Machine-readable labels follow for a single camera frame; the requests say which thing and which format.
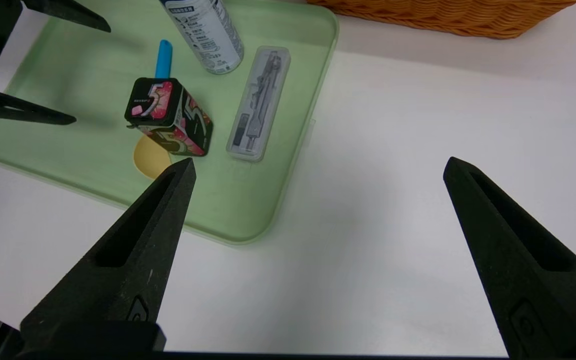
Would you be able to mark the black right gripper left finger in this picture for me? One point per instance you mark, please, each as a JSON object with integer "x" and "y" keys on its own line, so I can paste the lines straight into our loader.
{"x": 118, "y": 280}

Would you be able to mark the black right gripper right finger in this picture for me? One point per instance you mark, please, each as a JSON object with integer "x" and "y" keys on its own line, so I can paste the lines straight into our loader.
{"x": 533, "y": 280}

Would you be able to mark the black gum box with pink print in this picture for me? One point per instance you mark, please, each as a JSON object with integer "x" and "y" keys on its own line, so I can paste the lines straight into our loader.
{"x": 168, "y": 115}

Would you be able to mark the orange wicker basket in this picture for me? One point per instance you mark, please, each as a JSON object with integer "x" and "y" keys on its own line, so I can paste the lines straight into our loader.
{"x": 443, "y": 17}

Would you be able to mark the light green plastic tray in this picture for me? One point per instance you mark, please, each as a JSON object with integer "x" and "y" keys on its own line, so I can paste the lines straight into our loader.
{"x": 248, "y": 200}

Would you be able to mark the white bottle with blue cap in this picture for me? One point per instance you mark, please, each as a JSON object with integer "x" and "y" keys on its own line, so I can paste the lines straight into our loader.
{"x": 208, "y": 35}

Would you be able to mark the clear plastic compass case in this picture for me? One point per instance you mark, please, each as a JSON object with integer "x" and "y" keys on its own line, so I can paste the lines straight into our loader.
{"x": 258, "y": 110}

